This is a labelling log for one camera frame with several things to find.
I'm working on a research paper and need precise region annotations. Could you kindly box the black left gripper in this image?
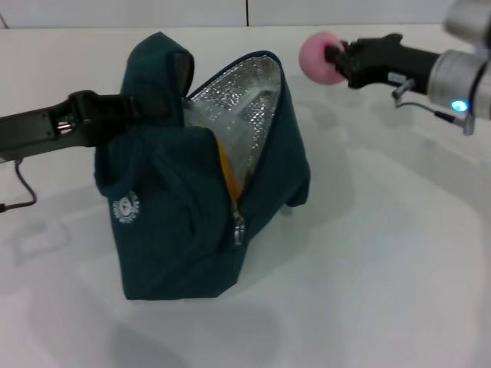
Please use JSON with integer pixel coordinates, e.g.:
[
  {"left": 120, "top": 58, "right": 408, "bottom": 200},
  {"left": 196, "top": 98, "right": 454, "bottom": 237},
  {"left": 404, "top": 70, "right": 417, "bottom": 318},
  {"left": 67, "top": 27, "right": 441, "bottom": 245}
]
[{"left": 0, "top": 89, "right": 173, "bottom": 160}]

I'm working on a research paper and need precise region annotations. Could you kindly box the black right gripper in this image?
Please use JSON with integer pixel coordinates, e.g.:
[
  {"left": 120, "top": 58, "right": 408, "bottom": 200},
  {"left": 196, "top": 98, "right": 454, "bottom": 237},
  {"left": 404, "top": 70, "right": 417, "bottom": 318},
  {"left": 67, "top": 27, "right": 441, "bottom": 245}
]
[{"left": 325, "top": 33, "right": 442, "bottom": 91}]

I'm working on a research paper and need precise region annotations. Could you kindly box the pink peach toy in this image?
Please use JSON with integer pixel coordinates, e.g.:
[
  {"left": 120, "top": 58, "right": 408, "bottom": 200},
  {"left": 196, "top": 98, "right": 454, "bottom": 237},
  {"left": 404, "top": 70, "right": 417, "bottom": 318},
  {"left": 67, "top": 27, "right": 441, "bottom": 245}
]
[{"left": 298, "top": 31, "right": 347, "bottom": 86}]

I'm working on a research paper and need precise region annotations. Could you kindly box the yellow banana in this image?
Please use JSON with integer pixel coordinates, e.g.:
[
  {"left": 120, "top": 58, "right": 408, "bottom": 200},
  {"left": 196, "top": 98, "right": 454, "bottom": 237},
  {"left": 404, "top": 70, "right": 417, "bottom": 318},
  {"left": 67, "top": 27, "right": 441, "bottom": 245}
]
[{"left": 215, "top": 136, "right": 242, "bottom": 200}]

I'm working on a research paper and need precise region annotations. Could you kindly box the dark teal insulated lunch bag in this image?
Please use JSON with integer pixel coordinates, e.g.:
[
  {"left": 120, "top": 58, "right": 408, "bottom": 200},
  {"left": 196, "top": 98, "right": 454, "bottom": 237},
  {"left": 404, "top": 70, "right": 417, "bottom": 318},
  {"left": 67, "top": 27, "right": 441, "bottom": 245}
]
[{"left": 94, "top": 32, "right": 311, "bottom": 301}]

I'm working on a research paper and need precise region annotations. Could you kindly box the grey right gripper cable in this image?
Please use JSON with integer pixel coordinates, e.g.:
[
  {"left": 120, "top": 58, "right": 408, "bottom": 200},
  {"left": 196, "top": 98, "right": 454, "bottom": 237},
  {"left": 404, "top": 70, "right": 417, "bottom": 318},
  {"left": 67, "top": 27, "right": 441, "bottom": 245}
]
[{"left": 390, "top": 78, "right": 476, "bottom": 136}]

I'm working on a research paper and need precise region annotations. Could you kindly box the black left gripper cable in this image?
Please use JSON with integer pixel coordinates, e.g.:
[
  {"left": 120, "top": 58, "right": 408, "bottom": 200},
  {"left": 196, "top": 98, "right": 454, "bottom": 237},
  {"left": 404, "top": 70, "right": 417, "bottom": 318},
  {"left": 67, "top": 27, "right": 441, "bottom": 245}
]
[{"left": 0, "top": 159, "right": 38, "bottom": 214}]

